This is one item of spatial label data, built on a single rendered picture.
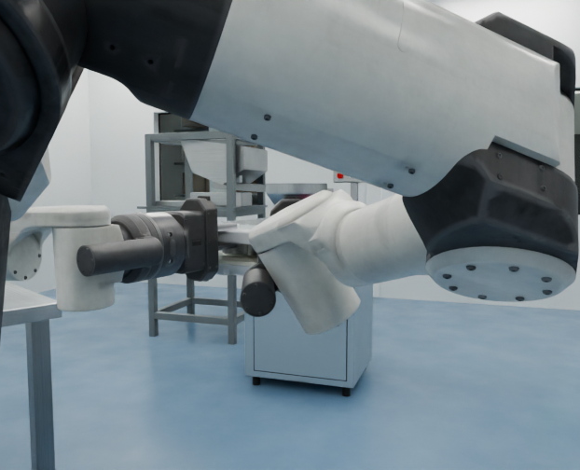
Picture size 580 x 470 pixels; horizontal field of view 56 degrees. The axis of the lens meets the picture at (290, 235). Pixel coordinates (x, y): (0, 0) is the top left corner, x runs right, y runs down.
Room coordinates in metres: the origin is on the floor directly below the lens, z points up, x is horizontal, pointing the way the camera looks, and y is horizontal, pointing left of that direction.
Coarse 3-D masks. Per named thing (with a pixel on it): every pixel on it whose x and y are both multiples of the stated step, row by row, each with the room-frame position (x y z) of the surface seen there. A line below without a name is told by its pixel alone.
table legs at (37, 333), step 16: (48, 320) 1.18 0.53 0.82; (32, 336) 1.16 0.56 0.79; (48, 336) 1.18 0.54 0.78; (32, 352) 1.16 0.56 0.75; (48, 352) 1.18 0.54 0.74; (32, 368) 1.16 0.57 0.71; (48, 368) 1.18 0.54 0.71; (32, 384) 1.16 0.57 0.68; (48, 384) 1.18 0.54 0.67; (32, 400) 1.17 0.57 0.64; (48, 400) 1.18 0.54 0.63; (32, 416) 1.17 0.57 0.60; (48, 416) 1.18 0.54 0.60; (32, 432) 1.17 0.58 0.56; (48, 432) 1.18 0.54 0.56; (32, 448) 1.18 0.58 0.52; (48, 448) 1.17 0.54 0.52; (32, 464) 1.18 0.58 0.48; (48, 464) 1.17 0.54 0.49
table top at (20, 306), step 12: (12, 288) 1.34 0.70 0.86; (24, 288) 1.34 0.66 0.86; (12, 300) 1.20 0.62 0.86; (24, 300) 1.20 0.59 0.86; (36, 300) 1.20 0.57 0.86; (48, 300) 1.20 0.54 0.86; (12, 312) 1.11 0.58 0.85; (24, 312) 1.13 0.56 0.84; (36, 312) 1.15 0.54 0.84; (48, 312) 1.16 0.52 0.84; (60, 312) 1.18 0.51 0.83; (12, 324) 1.11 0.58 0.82
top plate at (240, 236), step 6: (240, 228) 0.85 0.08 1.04; (246, 228) 0.85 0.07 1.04; (222, 234) 0.82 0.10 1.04; (228, 234) 0.82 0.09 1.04; (234, 234) 0.81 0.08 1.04; (240, 234) 0.81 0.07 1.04; (246, 234) 0.80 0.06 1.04; (222, 240) 0.82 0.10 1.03; (228, 240) 0.82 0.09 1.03; (234, 240) 0.81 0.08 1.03; (240, 240) 0.81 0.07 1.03; (246, 240) 0.80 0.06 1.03
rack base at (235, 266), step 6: (222, 258) 0.84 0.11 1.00; (228, 258) 0.84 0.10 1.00; (234, 258) 0.84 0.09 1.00; (240, 258) 0.84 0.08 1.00; (246, 258) 0.84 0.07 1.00; (252, 258) 0.84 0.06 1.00; (222, 264) 0.82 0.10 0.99; (228, 264) 0.82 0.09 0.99; (234, 264) 0.81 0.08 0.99; (240, 264) 0.81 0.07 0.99; (246, 264) 0.80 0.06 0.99; (252, 264) 0.80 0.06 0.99; (222, 270) 0.82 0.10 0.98; (228, 270) 0.83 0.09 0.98; (234, 270) 0.83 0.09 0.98; (240, 270) 0.82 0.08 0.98; (246, 270) 0.80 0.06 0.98
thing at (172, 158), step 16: (160, 128) 6.37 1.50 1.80; (176, 128) 6.30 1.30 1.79; (192, 128) 6.24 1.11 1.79; (208, 128) 6.17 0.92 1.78; (160, 144) 6.37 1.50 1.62; (160, 160) 6.37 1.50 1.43; (176, 160) 6.30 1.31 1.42; (160, 176) 6.37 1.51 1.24; (176, 176) 6.30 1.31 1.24; (160, 192) 6.37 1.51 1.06; (176, 192) 6.31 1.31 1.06; (256, 192) 5.98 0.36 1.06
